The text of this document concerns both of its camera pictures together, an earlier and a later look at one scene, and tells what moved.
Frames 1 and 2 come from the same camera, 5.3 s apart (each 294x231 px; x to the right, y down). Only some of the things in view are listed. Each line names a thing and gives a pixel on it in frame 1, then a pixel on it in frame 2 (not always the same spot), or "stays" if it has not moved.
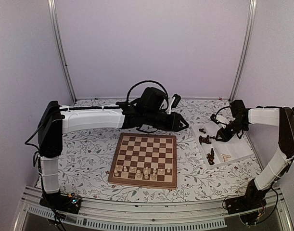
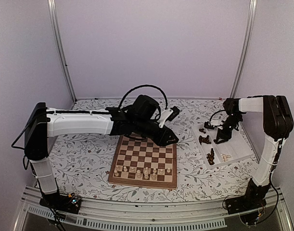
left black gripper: x=175 y=125 → x=162 y=140
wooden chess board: x=145 y=160 stays
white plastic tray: x=214 y=152 stays
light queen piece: x=139 y=175 stays
